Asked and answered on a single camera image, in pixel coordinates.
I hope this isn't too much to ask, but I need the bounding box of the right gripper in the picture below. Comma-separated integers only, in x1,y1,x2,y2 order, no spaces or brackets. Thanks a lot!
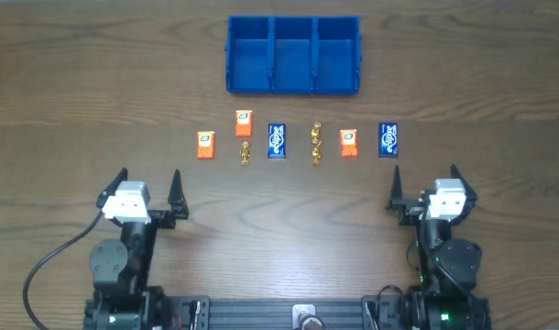
385,163,478,226

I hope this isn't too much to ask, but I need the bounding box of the blue candy pack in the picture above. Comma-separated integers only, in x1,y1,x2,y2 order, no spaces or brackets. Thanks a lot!
378,121,399,159
267,123,287,160

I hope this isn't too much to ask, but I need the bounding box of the mounting rail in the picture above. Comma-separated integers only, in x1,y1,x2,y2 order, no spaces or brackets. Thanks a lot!
83,295,491,330

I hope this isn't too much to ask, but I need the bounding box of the orange candy box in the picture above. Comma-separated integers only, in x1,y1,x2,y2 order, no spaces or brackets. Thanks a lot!
235,109,254,138
339,128,359,159
196,131,216,160

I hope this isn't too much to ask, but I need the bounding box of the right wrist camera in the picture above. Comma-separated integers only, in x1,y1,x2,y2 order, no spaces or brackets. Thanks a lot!
426,178,467,220

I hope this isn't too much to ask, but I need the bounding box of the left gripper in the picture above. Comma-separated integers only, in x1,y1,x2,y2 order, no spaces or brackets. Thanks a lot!
95,167,190,231

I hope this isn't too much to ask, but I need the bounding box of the blue tray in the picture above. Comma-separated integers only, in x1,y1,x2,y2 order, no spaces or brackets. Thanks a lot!
224,15,362,96

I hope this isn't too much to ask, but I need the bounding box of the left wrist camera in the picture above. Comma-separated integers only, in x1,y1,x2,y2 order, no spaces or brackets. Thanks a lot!
101,180,151,225

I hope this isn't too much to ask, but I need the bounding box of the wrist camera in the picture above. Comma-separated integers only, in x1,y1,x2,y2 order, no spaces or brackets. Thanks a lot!
426,178,467,220
101,180,151,225

